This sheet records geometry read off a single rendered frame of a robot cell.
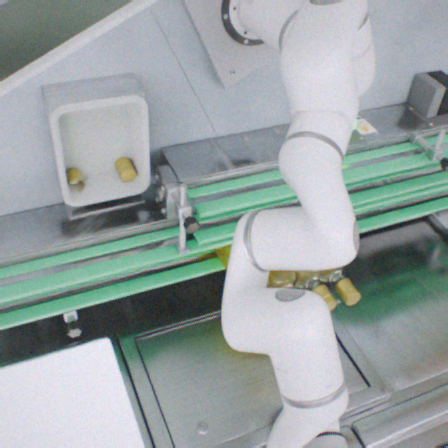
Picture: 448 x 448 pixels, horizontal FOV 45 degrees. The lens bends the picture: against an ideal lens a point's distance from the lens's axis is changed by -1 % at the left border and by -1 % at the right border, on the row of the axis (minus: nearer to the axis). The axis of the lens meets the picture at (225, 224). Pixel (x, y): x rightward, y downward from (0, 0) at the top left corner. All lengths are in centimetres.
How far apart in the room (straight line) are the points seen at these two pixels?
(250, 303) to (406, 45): 87
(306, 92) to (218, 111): 49
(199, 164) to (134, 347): 40
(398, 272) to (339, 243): 79
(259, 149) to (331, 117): 47
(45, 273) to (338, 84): 66
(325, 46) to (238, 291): 33
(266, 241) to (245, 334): 12
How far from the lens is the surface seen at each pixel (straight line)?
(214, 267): 118
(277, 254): 71
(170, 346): 117
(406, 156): 131
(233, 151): 118
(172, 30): 108
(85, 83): 106
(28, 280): 109
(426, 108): 143
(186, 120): 118
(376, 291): 139
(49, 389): 114
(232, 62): 111
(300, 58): 72
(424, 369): 128
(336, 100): 74
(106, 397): 111
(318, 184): 67
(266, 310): 67
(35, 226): 117
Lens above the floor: 169
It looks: 41 degrees down
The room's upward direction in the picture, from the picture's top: 149 degrees clockwise
